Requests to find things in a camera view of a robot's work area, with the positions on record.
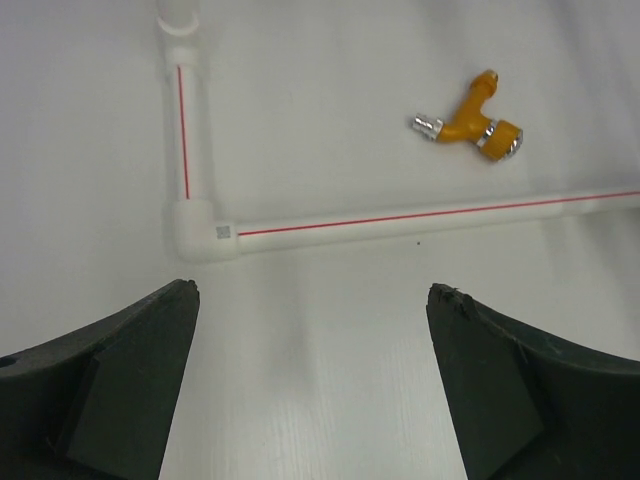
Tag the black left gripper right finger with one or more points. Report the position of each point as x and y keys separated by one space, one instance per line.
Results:
x=527 y=404

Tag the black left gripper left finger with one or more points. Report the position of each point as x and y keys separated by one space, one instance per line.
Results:
x=99 y=402

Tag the white PVC pipe frame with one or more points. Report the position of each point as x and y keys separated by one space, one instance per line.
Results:
x=201 y=238

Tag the yellow water faucet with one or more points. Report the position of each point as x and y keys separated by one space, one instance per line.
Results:
x=495 y=139

